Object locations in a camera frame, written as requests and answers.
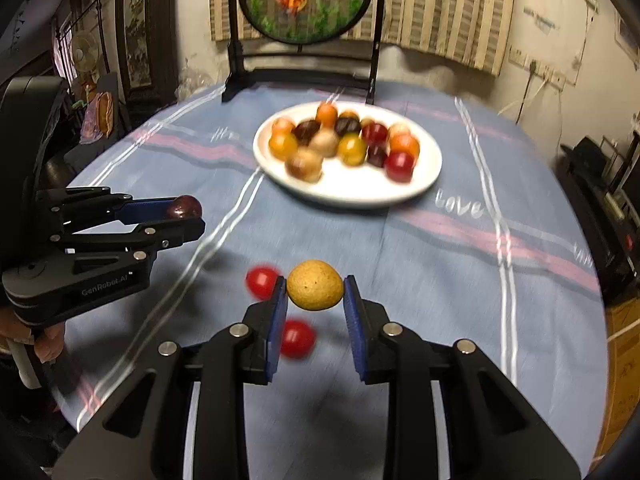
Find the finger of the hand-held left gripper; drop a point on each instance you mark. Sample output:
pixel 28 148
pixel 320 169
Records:
pixel 145 210
pixel 170 235

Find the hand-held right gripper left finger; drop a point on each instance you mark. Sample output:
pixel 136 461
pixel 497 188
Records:
pixel 275 330

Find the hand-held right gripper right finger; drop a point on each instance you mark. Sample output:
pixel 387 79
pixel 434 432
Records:
pixel 355 330

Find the red cherry tomato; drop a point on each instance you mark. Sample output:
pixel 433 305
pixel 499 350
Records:
pixel 261 282
pixel 298 339

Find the small dark purple plum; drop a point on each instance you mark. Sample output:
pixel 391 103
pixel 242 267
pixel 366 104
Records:
pixel 184 206

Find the tan longan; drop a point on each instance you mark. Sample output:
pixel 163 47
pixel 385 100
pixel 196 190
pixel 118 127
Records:
pixel 315 285

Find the white oval plate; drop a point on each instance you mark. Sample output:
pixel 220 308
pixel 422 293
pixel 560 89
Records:
pixel 350 190

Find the yellow orange tomato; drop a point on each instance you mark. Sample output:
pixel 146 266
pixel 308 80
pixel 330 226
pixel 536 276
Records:
pixel 282 146

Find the large brown sapodilla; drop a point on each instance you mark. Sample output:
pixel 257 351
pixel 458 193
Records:
pixel 303 164

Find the glossy red plum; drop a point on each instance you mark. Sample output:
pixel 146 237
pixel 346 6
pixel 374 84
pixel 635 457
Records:
pixel 400 166

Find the wrinkled dark passion fruit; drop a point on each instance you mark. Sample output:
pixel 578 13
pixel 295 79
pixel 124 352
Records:
pixel 305 131

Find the green orange tomato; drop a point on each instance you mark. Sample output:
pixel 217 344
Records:
pixel 351 149

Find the large orange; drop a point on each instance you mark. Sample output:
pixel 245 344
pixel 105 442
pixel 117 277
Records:
pixel 405 144

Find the pale yellow apricot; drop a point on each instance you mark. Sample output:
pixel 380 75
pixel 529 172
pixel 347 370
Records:
pixel 398 128

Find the person's left hand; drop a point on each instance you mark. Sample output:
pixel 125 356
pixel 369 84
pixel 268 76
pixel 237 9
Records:
pixel 50 345

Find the blue striped tablecloth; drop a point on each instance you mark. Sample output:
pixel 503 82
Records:
pixel 450 285

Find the orange purple bag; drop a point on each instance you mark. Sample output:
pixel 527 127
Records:
pixel 97 115

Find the clear plastic bag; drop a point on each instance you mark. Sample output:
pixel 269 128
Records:
pixel 197 82

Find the white standing fan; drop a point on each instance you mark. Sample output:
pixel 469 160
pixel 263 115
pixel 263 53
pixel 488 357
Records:
pixel 82 52

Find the dark framed painting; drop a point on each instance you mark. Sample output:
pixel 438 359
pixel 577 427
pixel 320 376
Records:
pixel 137 35

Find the round embroidered screen on stand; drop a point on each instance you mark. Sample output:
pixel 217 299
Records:
pixel 305 10

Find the black desk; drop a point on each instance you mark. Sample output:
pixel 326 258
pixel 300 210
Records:
pixel 600 220

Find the cardboard box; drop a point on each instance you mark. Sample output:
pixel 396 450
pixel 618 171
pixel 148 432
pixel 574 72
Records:
pixel 622 360

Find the black hat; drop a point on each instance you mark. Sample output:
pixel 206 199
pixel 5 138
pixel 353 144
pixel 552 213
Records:
pixel 585 152

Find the computer monitor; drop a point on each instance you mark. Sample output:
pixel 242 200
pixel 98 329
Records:
pixel 627 165

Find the striped beige curtain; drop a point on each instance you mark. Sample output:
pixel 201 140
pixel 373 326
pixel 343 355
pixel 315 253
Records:
pixel 440 10

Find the white wall socket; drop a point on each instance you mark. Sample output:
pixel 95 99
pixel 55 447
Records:
pixel 517 56

